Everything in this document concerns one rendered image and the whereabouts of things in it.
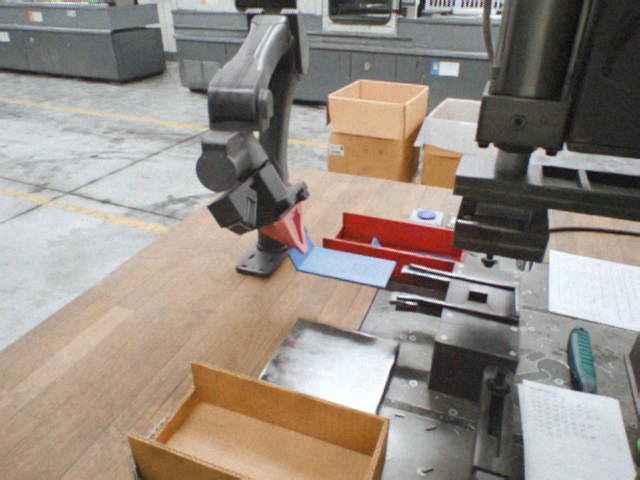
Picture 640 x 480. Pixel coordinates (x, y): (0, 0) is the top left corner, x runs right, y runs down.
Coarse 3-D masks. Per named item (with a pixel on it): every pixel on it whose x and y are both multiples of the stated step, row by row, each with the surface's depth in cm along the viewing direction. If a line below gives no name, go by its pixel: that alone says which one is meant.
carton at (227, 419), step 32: (224, 384) 59; (256, 384) 57; (192, 416) 60; (224, 416) 60; (256, 416) 59; (288, 416) 57; (320, 416) 55; (352, 416) 53; (384, 416) 52; (160, 448) 49; (192, 448) 56; (224, 448) 56; (256, 448) 56; (288, 448) 56; (320, 448) 56; (352, 448) 56; (384, 448) 51
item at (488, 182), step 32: (480, 160) 60; (512, 160) 55; (480, 192) 56; (512, 192) 54; (544, 192) 53; (576, 192) 52; (608, 192) 51; (480, 224) 54; (512, 224) 54; (544, 224) 54; (512, 256) 54; (544, 256) 53
